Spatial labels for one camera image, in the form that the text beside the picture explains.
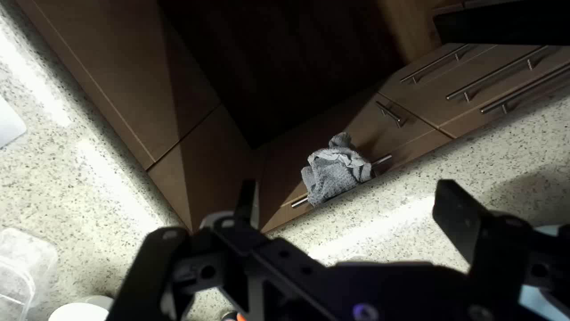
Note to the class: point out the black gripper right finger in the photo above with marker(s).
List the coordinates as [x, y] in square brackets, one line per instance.
[502, 250]

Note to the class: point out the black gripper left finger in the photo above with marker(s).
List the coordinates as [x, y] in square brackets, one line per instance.
[171, 266]

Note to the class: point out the grey crumpled dish towel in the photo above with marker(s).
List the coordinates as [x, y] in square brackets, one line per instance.
[333, 170]

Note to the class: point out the white cup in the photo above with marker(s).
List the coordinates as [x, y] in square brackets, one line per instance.
[84, 309]

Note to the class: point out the clear plastic container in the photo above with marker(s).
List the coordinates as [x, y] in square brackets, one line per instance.
[27, 266]

